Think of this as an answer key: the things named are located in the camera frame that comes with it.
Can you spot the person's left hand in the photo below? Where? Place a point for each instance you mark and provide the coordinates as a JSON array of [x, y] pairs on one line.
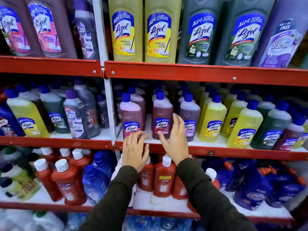
[[133, 153]]

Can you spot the person's right hand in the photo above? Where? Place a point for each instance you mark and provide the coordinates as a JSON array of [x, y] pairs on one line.
[[178, 146]]

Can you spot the purple Lizol bottle front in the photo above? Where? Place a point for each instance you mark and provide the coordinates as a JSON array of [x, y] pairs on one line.
[[191, 113]]

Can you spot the dark pink Lizol bottle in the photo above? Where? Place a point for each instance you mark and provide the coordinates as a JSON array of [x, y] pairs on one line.
[[162, 110]]

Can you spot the yellow Lizol bottle front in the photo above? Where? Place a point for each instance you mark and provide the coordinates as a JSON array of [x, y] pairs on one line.
[[213, 117]]

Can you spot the rows of pink purple bottles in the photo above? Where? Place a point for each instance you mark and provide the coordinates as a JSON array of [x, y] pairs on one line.
[[138, 98]]

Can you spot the row of small Lizol bottles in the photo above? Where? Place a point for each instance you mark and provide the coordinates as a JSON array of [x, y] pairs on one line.
[[245, 122]]

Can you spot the grey cleaner bottle purple cap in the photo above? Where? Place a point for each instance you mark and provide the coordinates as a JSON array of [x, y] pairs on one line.
[[74, 113]]

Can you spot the group of red white-capped bottles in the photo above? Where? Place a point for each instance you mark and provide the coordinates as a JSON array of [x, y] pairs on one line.
[[68, 185]]

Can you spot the group of small blue bottles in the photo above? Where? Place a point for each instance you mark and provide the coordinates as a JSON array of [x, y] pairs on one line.
[[156, 223]]

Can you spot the red and white metal shelf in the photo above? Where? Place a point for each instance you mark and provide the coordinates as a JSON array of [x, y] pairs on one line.
[[192, 72]]

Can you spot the group of blue spray bottles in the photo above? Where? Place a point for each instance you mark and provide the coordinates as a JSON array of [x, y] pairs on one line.
[[252, 190]]

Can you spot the green cleaner bottle blue cap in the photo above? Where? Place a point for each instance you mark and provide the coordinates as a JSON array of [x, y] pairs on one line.
[[253, 97], [272, 127], [264, 108]]

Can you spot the wide green cleaner bottle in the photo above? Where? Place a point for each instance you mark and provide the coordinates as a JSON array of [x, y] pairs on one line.
[[54, 105]]

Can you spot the white bottle green cap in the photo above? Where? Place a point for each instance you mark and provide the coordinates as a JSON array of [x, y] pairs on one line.
[[48, 223]]

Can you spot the small maroon cleaner bottle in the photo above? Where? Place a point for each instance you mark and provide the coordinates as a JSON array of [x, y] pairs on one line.
[[288, 137]]

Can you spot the large yellow Lizol bottle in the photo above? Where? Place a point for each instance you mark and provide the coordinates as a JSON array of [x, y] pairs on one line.
[[161, 33], [125, 33]]

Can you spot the large green Lizol bottle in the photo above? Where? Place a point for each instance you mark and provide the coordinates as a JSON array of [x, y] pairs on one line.
[[199, 33], [243, 33]]

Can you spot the wide yellow cleaner bottle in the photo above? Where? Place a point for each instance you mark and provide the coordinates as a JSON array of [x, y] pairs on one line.
[[26, 110]]

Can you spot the small yellow cleaner bottle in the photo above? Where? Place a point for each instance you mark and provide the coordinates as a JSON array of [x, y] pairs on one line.
[[303, 137]]

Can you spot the large grey cleaner bottle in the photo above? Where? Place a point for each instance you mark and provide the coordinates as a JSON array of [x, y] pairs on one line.
[[85, 33]]

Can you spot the dark blue cleaner bottle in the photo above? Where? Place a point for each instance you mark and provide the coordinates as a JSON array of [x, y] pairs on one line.
[[8, 120]]

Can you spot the plain white bottle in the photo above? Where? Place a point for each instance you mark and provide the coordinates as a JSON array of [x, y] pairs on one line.
[[14, 221]]

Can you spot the large purple Bactin bottle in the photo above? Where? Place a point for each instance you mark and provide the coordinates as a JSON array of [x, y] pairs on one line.
[[281, 45]]

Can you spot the large pink label cleaner bottle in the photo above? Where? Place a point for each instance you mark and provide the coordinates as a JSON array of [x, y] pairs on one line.
[[48, 28], [21, 21]]

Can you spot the large light green cleaner bottle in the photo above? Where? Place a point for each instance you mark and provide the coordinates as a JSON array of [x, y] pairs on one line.
[[305, 61]]

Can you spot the person's left forearm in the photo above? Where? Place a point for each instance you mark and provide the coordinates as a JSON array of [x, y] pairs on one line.
[[113, 202]]

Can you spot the person's right forearm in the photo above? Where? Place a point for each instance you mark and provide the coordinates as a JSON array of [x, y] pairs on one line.
[[211, 202]]

